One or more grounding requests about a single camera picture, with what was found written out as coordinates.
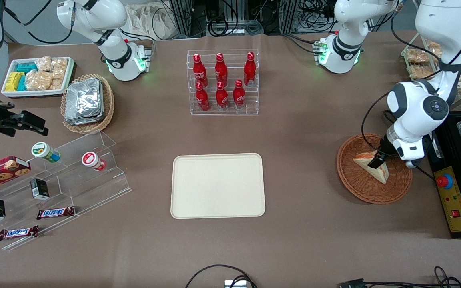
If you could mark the red lid yogurt cup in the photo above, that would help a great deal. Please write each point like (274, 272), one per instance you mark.
(91, 160)

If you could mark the clear acrylic bottle rack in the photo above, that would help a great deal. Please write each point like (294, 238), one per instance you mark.
(230, 112)

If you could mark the silver foil pack stack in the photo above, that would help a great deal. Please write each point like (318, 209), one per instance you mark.
(83, 102)

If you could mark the clear rice cracker bag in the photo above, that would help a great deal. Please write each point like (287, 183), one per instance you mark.
(57, 84)
(59, 68)
(38, 80)
(44, 64)

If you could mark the brown round wicker basket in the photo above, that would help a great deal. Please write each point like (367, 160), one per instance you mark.
(358, 184)

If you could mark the triangle sandwich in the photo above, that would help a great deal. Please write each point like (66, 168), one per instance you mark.
(380, 174)

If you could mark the black yellow control box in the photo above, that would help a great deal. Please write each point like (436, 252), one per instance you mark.
(454, 200)

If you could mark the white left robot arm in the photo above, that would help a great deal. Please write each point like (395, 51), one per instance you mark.
(414, 108)

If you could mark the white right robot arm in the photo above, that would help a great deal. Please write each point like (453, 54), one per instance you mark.
(114, 60)

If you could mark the light oval wicker basket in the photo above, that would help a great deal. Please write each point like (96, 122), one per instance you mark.
(108, 104)

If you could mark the red cola bottle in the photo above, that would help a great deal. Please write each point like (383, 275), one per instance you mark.
(239, 96)
(199, 72)
(249, 71)
(221, 70)
(202, 100)
(222, 99)

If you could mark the beige rectangular tray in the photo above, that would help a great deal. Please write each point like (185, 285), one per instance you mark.
(217, 186)

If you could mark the teal snack pack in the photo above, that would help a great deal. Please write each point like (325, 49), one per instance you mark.
(22, 83)
(26, 67)

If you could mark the green lid yogurt cup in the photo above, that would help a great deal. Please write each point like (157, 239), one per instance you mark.
(43, 150)

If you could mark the brown Snickers bar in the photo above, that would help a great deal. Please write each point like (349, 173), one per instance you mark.
(17, 232)
(55, 212)

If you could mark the yellow snack pack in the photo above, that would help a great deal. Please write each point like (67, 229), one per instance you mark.
(13, 81)

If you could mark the red emergency stop button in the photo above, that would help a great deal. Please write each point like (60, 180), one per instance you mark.
(443, 181)

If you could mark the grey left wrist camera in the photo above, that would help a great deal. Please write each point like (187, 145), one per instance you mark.
(413, 163)

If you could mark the beige cloth bag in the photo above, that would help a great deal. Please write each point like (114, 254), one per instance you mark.
(150, 22)

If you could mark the white rectangular snack tray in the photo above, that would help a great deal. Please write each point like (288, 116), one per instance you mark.
(34, 94)

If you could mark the clear acrylic stepped display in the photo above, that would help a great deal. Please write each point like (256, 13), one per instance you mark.
(86, 188)

